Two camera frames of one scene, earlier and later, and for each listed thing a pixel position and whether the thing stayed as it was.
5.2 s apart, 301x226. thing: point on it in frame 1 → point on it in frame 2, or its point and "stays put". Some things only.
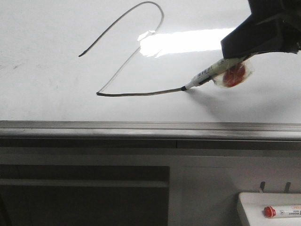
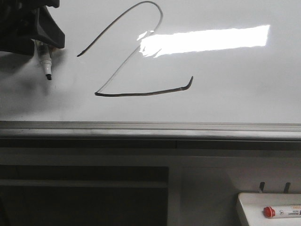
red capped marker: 270,212 stays put
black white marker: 210,72 → 45,52
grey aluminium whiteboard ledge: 151,130 stays put
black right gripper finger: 274,26 → 22,21
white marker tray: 253,204 stays put
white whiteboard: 128,60 stays put
